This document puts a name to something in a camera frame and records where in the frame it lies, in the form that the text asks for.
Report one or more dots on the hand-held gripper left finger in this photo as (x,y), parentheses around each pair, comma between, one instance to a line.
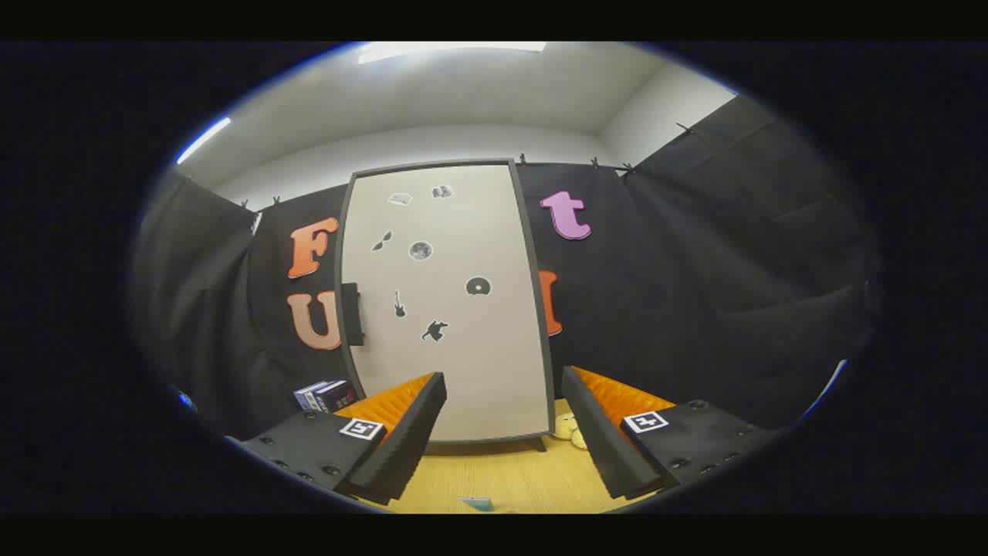
(409,440)

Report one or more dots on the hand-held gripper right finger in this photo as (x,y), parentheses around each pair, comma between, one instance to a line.
(598,440)

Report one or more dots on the beige cabinet door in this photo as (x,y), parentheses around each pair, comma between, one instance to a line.
(463,371)

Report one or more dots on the blue and white packet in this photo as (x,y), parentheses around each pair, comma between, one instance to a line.
(476,503)

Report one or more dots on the dark grey cabinet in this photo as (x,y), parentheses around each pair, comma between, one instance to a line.
(539,443)

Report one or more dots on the dark blue book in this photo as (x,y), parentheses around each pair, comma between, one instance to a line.
(338,395)

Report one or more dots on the white and blue book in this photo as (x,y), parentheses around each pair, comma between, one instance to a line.
(306,394)

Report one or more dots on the black backdrop cloth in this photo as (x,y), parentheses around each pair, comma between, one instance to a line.
(656,270)

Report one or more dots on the row of black cloth clips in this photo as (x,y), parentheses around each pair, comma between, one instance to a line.
(594,163)

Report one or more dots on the long ceiling light strip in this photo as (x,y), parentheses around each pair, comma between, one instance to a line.
(202,141)

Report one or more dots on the rectangular ceiling light panel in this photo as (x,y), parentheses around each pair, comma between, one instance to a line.
(448,51)

